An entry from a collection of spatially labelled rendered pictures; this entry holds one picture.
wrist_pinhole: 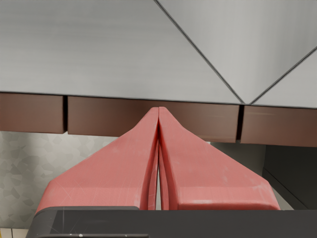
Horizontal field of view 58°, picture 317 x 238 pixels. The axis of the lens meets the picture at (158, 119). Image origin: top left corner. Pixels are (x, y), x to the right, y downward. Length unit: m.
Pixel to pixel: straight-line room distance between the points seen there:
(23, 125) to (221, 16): 0.22
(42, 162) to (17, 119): 0.18
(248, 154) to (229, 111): 0.93
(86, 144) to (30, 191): 0.12
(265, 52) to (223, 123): 0.08
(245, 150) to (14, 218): 0.90
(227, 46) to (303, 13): 0.07
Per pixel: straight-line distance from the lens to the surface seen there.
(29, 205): 0.53
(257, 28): 0.27
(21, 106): 0.32
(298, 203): 1.00
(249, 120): 0.31
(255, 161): 1.24
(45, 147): 0.48
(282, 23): 0.28
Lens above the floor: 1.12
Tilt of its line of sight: 80 degrees down
